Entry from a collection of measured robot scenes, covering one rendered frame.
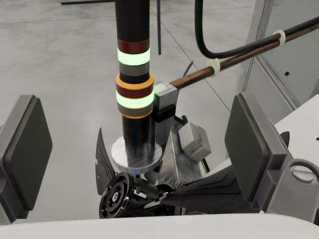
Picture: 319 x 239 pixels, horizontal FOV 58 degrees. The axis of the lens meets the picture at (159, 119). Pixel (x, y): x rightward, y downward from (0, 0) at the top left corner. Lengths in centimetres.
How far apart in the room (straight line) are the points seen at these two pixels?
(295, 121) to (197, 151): 29
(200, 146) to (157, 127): 50
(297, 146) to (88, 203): 167
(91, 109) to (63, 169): 78
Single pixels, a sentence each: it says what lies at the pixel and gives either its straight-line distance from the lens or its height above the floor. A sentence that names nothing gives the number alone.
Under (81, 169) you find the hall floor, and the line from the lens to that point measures 237.
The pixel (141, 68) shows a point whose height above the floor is 159.
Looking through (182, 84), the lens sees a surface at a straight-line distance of 38.
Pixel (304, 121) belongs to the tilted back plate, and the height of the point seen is 132.
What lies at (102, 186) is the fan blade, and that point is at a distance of 94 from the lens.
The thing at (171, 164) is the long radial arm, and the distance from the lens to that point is 82.
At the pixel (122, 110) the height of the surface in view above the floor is 154.
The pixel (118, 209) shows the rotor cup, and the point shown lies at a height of 124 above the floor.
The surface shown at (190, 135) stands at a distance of 87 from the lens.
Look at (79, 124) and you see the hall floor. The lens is 278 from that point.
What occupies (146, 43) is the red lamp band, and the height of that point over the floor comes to 162.
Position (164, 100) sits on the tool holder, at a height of 153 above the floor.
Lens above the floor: 174
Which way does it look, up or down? 39 degrees down
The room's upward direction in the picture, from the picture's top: 2 degrees clockwise
